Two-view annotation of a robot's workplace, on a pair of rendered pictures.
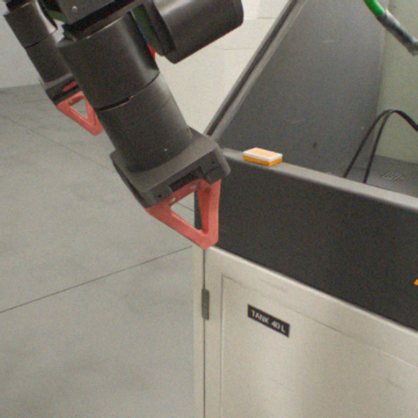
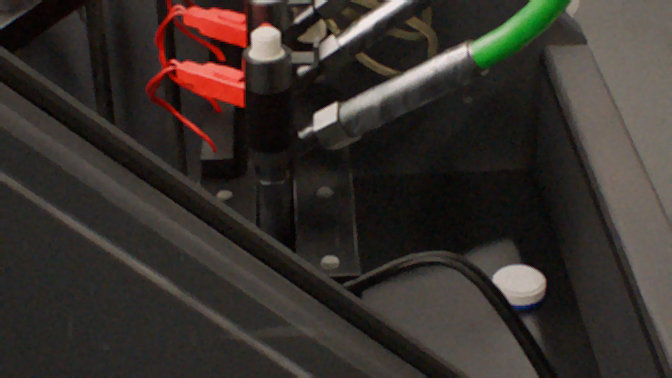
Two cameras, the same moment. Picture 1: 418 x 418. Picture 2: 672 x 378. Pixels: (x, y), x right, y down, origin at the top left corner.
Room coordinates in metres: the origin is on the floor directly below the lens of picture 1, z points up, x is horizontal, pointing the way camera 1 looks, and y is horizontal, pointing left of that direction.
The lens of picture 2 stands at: (1.28, 0.10, 1.44)
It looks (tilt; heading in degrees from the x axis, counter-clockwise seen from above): 32 degrees down; 224
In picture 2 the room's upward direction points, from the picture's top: 1 degrees counter-clockwise
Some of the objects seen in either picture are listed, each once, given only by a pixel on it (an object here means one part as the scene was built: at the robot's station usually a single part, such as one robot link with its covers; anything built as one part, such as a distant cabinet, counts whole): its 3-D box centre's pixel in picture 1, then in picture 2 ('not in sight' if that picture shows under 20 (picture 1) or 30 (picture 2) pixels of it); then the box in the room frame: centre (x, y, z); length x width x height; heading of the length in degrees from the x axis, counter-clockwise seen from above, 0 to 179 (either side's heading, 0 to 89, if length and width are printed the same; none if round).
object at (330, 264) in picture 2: not in sight; (279, 223); (0.72, -0.49, 0.91); 0.34 x 0.10 x 0.15; 46
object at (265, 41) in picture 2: not in sight; (266, 53); (0.81, -0.41, 1.10); 0.02 x 0.02 x 0.03
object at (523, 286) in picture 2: not in sight; (518, 286); (0.59, -0.37, 0.84); 0.04 x 0.04 x 0.01
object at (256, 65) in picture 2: not in sight; (292, 207); (0.80, -0.40, 1.00); 0.05 x 0.03 x 0.21; 136
